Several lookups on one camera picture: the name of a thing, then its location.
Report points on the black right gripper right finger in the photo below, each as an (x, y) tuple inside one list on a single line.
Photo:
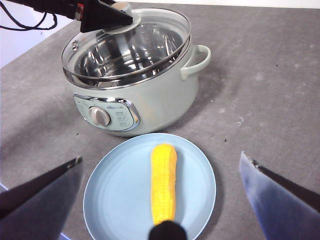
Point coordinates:
[(287, 207)]

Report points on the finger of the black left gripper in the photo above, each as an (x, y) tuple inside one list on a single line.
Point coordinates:
[(102, 20)]

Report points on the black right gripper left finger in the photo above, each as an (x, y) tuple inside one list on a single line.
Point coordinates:
[(32, 210)]

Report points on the glass lid with green knob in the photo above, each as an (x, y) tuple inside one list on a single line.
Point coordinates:
[(140, 50)]

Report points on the yellow corn cob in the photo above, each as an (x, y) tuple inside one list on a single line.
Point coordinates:
[(163, 185)]

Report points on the light blue round plate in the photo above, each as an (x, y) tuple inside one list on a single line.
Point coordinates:
[(120, 190)]

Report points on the pale green electric steamer pot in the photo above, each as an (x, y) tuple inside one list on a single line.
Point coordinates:
[(160, 100)]

